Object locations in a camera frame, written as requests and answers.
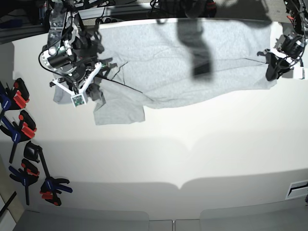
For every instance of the white power strip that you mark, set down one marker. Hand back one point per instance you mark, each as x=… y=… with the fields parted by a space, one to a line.
x=105 y=20

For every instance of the lower left blue bar clamp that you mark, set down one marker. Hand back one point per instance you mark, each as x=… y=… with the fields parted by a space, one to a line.
x=28 y=175

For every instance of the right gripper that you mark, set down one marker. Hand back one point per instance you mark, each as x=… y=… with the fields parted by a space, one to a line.
x=81 y=74

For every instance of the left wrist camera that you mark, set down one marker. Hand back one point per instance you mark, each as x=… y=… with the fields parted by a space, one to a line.
x=299 y=73

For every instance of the grey T-shirt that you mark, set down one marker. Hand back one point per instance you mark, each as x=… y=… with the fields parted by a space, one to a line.
x=177 y=64

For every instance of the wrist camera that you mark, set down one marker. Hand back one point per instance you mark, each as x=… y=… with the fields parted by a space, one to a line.
x=79 y=99
x=299 y=73

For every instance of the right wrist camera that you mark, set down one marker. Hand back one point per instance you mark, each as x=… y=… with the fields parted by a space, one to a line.
x=79 y=99

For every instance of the white label holder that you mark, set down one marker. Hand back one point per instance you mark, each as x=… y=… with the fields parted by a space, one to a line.
x=297 y=189

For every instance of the blue red bar clamp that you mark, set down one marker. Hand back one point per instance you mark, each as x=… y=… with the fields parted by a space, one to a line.
x=15 y=98
x=24 y=131

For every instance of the long black bar clamp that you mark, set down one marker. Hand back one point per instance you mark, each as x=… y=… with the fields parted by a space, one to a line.
x=51 y=186

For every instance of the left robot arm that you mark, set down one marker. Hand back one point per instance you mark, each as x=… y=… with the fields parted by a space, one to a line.
x=298 y=16

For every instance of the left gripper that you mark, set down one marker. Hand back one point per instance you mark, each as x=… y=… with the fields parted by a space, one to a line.
x=281 y=61

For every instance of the black strip on wood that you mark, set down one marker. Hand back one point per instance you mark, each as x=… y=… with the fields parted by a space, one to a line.
x=6 y=205

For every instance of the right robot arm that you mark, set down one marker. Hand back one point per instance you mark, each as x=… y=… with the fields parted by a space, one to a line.
x=72 y=50

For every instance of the top blue red bar clamp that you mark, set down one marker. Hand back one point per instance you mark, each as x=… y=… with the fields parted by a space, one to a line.
x=15 y=98

